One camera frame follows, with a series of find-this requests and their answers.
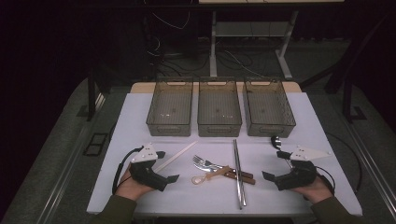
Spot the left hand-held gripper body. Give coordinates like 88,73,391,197
129,143,169,192

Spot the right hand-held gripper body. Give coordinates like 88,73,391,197
274,145,332,191

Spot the metal spoon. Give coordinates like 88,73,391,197
270,134,294,171

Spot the white chopstick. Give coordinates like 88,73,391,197
153,140,199,174

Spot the metal chopstick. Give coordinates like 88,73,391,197
233,139,248,207
233,139,244,210

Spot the clear plastic spoon tan handle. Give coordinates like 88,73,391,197
191,165,232,186

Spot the transparent brown plastic bin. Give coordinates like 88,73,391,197
242,77,297,138
146,77,194,137
197,77,243,138

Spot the person's left hand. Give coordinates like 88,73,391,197
115,164,157,202

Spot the black metal stand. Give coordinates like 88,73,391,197
342,74,368,123
87,66,108,122

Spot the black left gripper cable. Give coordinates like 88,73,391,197
111,146,144,195

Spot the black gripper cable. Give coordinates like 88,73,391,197
314,166,337,197
111,146,144,195

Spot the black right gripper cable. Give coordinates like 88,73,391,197
314,166,337,197

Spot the black floor frame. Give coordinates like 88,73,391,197
83,133,109,157

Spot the black floor cable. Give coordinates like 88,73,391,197
325,132,363,191

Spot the metal floor rail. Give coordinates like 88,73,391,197
36,92,106,224
344,119,396,214

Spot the white floor cable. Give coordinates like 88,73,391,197
223,49,265,77

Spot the white desk frame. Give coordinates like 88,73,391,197
198,0,345,80

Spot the white hanging cable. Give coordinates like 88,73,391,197
151,0,191,31

